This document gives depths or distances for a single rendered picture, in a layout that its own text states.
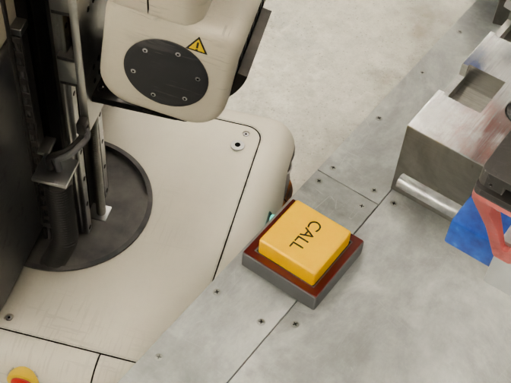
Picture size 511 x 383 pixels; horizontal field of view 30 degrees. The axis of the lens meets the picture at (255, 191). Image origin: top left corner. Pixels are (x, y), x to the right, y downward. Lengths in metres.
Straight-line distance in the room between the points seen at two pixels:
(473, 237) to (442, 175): 0.17
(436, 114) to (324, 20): 1.49
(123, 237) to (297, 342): 0.76
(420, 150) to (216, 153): 0.80
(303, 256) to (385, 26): 1.58
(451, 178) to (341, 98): 1.29
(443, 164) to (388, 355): 0.18
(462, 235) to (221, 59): 0.45
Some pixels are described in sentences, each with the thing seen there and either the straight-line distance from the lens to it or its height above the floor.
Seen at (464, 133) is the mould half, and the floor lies 0.89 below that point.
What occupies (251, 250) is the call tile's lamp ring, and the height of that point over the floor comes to 0.82.
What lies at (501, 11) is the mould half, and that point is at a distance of 1.14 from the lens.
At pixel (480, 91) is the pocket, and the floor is 0.87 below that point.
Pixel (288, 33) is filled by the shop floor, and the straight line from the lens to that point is 2.31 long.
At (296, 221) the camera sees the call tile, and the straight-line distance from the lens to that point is 0.85.
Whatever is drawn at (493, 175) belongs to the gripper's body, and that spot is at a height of 1.05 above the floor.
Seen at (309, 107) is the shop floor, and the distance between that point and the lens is 2.14.
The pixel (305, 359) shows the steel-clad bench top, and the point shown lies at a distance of 0.82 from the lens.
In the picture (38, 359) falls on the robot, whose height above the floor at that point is 0.27.
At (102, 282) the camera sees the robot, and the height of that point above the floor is 0.28.
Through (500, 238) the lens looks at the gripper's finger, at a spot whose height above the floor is 0.97.
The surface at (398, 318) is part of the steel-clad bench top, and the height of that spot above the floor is 0.80.
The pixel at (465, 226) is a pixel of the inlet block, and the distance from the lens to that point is 0.73.
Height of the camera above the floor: 1.51
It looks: 50 degrees down
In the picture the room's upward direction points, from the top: 6 degrees clockwise
